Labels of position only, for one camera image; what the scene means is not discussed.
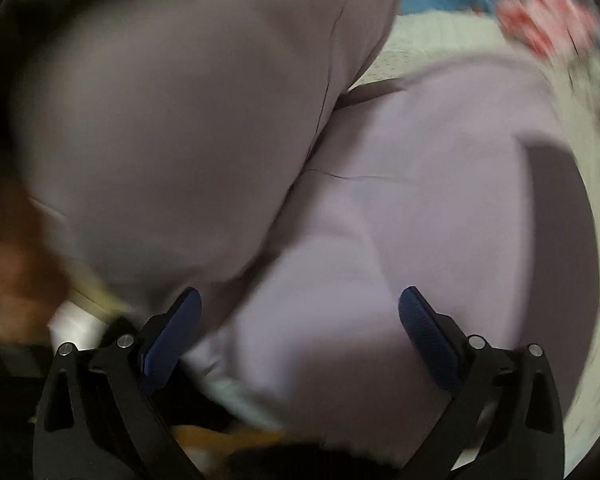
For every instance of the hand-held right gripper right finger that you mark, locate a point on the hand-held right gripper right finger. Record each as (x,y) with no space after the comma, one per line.
(430,340)

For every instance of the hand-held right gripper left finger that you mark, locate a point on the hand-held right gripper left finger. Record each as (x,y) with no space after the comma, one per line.
(172,340)

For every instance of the plaid fleece blanket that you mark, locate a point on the plaid fleece blanket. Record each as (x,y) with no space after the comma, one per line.
(15,280)

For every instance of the white striped bed sheet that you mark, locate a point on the white striped bed sheet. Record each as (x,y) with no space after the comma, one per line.
(430,35)

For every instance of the lilac pants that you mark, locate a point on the lilac pants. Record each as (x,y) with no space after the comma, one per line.
(405,210)

